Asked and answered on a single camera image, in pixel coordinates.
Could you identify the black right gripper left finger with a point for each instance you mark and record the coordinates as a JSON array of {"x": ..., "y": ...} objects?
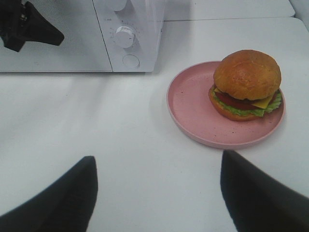
[{"x": 66, "y": 205}]

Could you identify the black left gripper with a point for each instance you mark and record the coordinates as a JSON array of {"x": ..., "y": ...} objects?
[{"x": 16, "y": 15}]

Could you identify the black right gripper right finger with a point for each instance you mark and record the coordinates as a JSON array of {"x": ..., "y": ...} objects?
[{"x": 257, "y": 202}]

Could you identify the white microwave door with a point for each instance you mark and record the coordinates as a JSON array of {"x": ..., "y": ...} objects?
[{"x": 82, "y": 50}]

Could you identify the white timer knob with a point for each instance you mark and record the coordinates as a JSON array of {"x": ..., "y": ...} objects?
[{"x": 124, "y": 37}]

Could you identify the round white door button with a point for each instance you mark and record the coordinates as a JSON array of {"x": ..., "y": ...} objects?
[{"x": 131, "y": 61}]

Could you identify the burger with lettuce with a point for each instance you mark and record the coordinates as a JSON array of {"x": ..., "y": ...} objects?
[{"x": 246, "y": 86}]

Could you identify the pink plate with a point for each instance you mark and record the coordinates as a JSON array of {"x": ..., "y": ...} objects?
[{"x": 192, "y": 111}]

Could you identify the white microwave oven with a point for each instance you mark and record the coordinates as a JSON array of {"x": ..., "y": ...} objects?
[{"x": 145, "y": 18}]

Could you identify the white upper power knob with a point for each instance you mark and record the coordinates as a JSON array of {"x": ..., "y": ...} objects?
[{"x": 119, "y": 5}]

